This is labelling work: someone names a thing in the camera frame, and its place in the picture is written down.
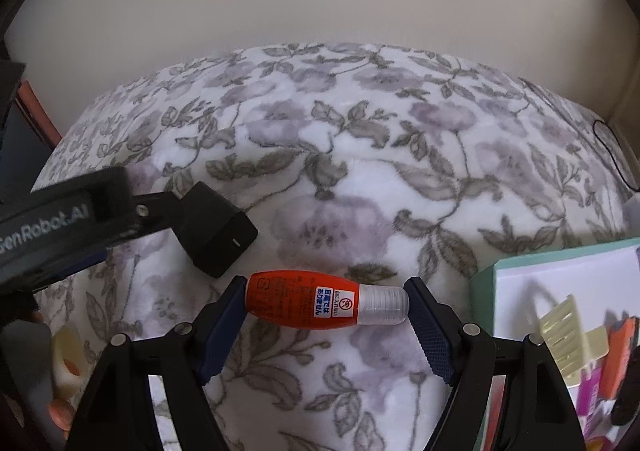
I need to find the red glue bottle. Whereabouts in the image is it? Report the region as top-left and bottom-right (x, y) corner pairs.
(244, 269), (411, 330)

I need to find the purple packet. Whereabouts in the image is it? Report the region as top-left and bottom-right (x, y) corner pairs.
(574, 365), (610, 418)

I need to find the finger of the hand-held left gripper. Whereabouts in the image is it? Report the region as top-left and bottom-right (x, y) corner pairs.
(131, 191), (188, 234)

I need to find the orange comb packet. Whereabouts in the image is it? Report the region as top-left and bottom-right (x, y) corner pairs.
(599, 317), (640, 401)

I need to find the teal white shallow tray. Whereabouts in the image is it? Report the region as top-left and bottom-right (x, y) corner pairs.
(469, 238), (640, 451)

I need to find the cream tape roll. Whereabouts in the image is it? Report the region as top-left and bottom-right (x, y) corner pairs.
(51, 325), (85, 401)

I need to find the red-brown furniture edge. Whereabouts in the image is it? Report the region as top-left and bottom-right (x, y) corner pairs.
(17, 80), (62, 144)

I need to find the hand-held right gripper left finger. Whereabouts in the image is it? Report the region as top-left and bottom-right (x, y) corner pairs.
(65, 275), (248, 451)

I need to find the grey floral blanket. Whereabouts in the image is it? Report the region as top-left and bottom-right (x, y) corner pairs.
(30, 42), (640, 451)

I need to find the black cable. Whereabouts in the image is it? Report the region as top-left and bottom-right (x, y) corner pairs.
(591, 120), (638, 193)

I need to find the cream claw hair clip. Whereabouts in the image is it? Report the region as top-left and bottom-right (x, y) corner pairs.
(539, 294), (610, 386)

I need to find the black charger cube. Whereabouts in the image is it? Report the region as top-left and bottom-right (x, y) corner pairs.
(176, 181), (259, 279)

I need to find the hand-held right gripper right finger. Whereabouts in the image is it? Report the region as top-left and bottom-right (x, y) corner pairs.
(403, 277), (586, 451)

